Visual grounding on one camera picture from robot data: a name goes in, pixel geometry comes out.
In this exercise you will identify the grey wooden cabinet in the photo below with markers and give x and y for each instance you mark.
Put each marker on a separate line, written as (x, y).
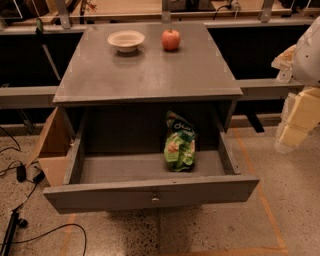
(129, 95)

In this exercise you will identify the clear sanitizer pump bottle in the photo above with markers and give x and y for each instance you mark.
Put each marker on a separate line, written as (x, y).
(284, 75)

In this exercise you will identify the green rice chip bag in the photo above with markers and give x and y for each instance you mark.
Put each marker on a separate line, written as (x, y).
(179, 150)

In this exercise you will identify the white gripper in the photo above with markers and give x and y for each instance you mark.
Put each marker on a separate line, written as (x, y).
(308, 61)

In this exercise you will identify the white paper bowl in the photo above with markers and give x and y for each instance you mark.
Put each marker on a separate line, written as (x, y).
(126, 41)

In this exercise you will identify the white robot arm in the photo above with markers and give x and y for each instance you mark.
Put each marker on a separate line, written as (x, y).
(306, 61)

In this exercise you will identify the red apple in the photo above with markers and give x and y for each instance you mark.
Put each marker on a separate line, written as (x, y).
(170, 39)

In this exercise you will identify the grey open top drawer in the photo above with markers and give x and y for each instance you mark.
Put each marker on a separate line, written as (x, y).
(99, 179)

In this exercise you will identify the black power adapter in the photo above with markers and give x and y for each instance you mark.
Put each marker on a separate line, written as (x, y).
(21, 173)

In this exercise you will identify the brown cardboard box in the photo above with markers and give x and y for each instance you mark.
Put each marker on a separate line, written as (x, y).
(52, 147)

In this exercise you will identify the round metal drawer knob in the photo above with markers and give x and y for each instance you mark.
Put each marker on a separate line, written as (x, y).
(155, 200)

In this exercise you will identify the grey metal rail frame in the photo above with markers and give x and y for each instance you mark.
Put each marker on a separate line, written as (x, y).
(27, 97)

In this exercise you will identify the black tripod leg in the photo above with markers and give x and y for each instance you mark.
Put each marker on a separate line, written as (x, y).
(14, 222)

